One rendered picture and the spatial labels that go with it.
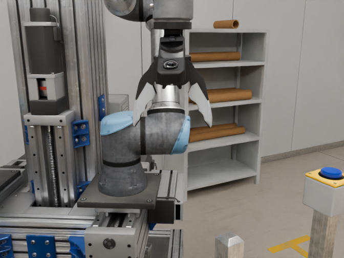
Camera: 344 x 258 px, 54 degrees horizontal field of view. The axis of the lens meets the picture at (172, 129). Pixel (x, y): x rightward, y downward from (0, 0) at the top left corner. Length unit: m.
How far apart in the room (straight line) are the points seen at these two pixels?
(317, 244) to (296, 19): 3.61
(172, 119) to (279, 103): 3.30
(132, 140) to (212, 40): 2.64
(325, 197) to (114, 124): 0.56
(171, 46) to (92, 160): 0.70
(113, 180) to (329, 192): 0.58
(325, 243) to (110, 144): 0.59
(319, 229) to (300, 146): 3.90
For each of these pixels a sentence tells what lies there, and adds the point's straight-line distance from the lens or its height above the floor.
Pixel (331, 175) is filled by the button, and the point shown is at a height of 1.23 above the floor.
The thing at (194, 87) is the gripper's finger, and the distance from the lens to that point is 0.64.
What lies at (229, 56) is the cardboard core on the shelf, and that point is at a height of 1.30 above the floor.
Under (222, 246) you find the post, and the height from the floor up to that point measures 1.16.
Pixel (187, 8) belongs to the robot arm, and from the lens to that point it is 0.63.
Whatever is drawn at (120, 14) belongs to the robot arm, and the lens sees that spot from 1.07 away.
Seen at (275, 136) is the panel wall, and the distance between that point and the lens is 4.31.
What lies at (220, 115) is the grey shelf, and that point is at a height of 0.66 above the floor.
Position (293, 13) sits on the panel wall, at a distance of 4.22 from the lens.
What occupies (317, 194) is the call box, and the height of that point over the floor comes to 1.19.
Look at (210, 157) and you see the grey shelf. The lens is 3.76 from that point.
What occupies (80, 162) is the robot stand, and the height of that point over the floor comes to 1.07.
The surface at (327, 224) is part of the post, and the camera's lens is 0.78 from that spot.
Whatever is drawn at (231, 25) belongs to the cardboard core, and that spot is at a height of 1.58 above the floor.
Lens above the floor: 1.49
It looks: 15 degrees down
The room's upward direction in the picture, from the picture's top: straight up
